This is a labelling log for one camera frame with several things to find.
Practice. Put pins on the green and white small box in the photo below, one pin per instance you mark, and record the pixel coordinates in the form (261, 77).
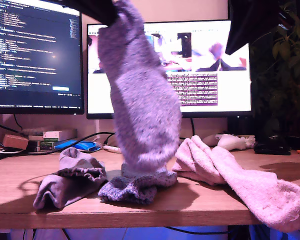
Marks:
(46, 147)

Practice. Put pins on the green houseplant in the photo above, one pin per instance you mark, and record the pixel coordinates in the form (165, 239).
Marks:
(285, 50)

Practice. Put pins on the black case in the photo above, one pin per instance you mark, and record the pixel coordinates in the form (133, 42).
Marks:
(272, 150)

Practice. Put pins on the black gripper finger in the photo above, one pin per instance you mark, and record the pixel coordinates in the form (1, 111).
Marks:
(245, 22)
(105, 8)
(90, 10)

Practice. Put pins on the blue plastic packet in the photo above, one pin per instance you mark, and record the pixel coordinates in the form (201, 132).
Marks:
(85, 145)

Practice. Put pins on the white box with green label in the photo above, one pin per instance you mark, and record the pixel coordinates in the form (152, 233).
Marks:
(51, 136)

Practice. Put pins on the black table leg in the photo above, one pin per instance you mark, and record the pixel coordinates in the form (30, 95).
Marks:
(238, 233)

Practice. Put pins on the black monitor showing code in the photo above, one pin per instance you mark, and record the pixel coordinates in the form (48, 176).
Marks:
(27, 62)

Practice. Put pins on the grey sock with scalloped cuff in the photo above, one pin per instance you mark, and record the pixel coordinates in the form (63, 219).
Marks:
(57, 192)
(75, 160)

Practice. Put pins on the brown cardboard box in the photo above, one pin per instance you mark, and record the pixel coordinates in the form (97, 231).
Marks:
(15, 142)

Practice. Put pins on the black monitor with white screen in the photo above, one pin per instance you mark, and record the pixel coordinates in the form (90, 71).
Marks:
(227, 95)

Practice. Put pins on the blue knitted sock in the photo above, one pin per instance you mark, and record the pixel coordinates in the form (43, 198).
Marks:
(130, 190)
(140, 100)

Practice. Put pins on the white game controller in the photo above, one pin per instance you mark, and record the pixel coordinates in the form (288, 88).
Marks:
(232, 143)

